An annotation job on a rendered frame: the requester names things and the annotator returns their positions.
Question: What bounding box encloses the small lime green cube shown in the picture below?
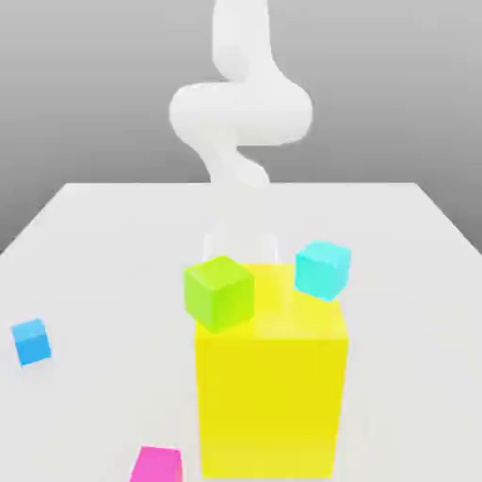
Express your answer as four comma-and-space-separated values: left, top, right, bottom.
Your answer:
183, 254, 256, 335

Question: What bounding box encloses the small cyan cube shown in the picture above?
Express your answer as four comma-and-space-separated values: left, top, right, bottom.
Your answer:
294, 239, 353, 303

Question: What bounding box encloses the small blue cube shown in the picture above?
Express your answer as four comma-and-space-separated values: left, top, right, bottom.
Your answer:
9, 317, 53, 368

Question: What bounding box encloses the small pink cube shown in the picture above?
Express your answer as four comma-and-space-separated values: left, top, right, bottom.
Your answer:
129, 445, 183, 482

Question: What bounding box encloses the large yellow box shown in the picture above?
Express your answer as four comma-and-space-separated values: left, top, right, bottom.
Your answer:
194, 262, 350, 481

